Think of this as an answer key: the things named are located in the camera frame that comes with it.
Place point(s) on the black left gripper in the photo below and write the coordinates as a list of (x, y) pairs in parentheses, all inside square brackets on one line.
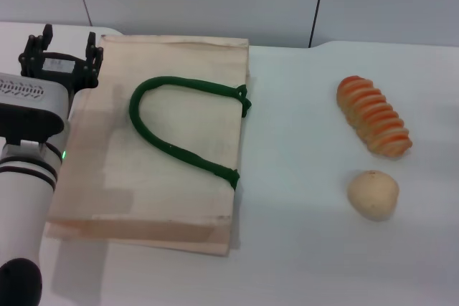
[(61, 66)]

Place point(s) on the orange striped spiral bread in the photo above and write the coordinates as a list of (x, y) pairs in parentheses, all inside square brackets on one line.
[(373, 116)]

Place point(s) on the round beige egg yolk pastry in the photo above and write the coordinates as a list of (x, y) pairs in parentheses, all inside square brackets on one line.
[(373, 195)]

